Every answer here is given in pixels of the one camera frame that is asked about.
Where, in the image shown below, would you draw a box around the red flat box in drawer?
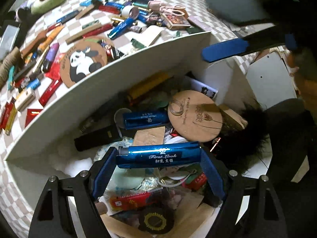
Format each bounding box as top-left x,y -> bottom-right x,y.
109,188 -> 166,211

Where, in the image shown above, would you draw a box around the playing card box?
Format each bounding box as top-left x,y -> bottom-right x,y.
161,13 -> 191,30

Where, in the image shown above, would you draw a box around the engraved round wooden coaster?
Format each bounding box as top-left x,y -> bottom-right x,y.
168,90 -> 223,142

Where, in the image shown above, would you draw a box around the pink scissors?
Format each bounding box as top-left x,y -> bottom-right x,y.
148,0 -> 189,18

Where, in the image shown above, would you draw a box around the white drawer box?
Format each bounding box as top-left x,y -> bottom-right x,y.
1,33 -> 256,237

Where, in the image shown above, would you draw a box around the blue lighter in drawer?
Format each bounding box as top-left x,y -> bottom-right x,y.
122,110 -> 169,130

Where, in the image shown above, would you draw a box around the black gold round tin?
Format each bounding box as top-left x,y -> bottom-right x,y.
139,205 -> 175,234

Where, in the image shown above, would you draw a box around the beige wooden block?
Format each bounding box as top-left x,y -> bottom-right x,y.
137,25 -> 163,47

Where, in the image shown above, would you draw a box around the red cigarette box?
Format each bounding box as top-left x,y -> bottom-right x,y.
25,108 -> 42,127

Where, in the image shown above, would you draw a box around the small red lighter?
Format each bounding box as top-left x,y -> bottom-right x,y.
39,78 -> 62,107

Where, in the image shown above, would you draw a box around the white and gold lighter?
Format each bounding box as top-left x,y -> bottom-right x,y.
14,88 -> 35,111

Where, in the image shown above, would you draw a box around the clear tape roll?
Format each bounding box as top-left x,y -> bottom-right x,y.
121,5 -> 139,19

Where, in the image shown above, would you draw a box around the red snack packet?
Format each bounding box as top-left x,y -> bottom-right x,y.
44,53 -> 65,80

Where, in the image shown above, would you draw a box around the red phone number lighter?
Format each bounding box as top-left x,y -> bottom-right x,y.
0,102 -> 9,130

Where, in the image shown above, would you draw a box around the panda wooden coaster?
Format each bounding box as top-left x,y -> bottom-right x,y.
60,40 -> 107,88

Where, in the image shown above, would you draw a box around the purple lighter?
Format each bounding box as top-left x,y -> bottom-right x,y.
42,42 -> 60,73

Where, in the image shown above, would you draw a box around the brown leather sheath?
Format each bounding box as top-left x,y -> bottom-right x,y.
20,30 -> 48,59

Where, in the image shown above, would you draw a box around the cardboard tube with rope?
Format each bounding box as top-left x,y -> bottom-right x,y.
0,47 -> 21,89

